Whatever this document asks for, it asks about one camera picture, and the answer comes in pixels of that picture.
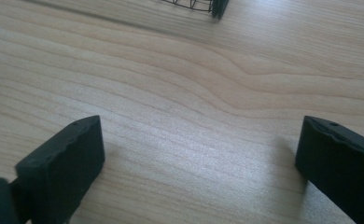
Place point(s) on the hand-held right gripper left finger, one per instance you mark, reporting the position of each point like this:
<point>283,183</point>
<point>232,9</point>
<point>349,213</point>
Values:
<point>62,165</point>

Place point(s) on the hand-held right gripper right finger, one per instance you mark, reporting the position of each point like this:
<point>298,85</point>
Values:
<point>342,165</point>

